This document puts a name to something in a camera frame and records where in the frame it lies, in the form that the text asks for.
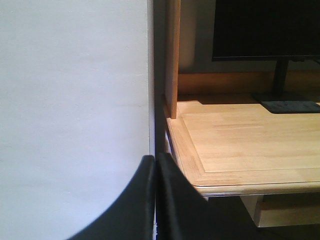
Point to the wooden desk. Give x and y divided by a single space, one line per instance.
224 141

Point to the black computer monitor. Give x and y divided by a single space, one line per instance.
265 30

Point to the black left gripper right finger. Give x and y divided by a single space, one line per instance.
183 214

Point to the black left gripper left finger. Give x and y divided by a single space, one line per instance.
131 216

